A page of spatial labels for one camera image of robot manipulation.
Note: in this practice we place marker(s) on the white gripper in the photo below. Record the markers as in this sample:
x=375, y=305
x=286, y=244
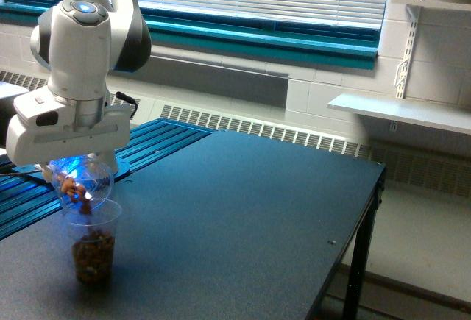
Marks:
x=47, y=128

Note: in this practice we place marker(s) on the clear plastic cup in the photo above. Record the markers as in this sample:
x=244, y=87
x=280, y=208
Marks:
x=93, y=238
x=96, y=176

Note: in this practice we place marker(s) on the brown almonds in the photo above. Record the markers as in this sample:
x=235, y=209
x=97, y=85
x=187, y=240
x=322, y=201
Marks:
x=73, y=195

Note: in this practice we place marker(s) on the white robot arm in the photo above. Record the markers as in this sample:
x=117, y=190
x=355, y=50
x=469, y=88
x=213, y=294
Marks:
x=80, y=42

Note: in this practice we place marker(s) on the white desk edge left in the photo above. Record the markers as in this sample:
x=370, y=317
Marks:
x=8, y=91

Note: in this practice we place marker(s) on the clear plastic cup on table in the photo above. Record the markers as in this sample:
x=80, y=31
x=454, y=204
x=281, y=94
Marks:
x=93, y=238

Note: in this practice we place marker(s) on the black table leg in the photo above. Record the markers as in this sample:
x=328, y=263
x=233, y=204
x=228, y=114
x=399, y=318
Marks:
x=361, y=252

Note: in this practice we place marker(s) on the baseboard radiator vent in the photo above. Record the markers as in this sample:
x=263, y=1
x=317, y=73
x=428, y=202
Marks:
x=404, y=165

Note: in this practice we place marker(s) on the blue ribbed aluminium rail panel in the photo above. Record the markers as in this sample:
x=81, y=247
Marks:
x=24, y=201

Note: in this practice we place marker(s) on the white shelf bracket rail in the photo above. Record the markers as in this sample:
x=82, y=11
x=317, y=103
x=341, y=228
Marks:
x=402, y=70

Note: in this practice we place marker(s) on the white upper wall shelf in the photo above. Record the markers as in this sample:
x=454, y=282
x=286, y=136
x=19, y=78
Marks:
x=433, y=5

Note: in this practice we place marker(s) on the white wall shelf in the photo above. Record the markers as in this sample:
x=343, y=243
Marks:
x=425, y=114
x=433, y=5

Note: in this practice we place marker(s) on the white lower wall shelf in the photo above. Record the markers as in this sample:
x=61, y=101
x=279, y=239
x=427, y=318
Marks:
x=425, y=114

